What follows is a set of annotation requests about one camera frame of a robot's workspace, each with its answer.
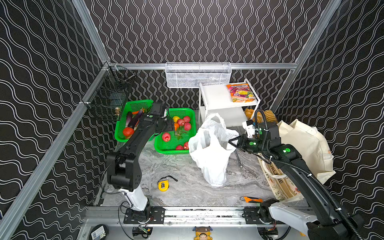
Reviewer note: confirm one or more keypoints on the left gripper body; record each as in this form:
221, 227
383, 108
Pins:
167, 124

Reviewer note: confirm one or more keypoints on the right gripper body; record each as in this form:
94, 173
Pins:
244, 144

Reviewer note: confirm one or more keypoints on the white plastic grocery bag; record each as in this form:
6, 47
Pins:
210, 149

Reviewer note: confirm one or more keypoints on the red apple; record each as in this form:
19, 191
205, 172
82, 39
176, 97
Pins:
187, 126

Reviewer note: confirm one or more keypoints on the cream canvas tote bag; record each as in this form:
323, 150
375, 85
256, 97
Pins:
315, 151

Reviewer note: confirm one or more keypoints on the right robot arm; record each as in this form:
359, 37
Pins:
329, 221

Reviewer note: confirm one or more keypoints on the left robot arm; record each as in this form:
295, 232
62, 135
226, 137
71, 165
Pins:
124, 172

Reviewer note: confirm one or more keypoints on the yellow lemon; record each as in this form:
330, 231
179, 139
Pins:
175, 119

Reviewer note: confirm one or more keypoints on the metal wrench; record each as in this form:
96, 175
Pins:
238, 159

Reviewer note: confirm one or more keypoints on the left green basket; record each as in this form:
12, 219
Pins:
134, 107

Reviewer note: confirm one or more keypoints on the green basket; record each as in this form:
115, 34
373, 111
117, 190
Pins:
175, 146
134, 107

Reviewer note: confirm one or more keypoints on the purple eggplant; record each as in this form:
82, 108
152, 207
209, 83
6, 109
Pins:
129, 117

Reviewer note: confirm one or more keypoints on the right green basket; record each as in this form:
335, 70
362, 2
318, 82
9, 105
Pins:
175, 146

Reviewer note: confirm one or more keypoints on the red tomato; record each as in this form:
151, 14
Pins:
127, 132

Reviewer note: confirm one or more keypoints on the orange snack bag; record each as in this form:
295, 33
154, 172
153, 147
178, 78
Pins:
241, 93

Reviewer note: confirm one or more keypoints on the white two-tier shelf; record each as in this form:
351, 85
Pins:
218, 99

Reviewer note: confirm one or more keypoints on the orange utility knife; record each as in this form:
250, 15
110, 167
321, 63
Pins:
250, 199

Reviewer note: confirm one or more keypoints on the yellow tape measure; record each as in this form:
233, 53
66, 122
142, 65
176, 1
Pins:
164, 183

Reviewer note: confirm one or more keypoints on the cartoon figure toy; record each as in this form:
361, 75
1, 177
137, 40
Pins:
203, 233

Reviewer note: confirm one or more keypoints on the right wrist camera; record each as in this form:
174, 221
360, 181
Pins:
250, 128

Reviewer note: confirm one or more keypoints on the white wire basket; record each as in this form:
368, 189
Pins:
192, 75

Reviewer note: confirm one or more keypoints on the black wire basket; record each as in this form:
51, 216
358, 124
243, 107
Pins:
108, 100

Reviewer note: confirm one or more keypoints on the metal base rail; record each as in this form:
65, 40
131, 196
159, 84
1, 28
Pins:
201, 216

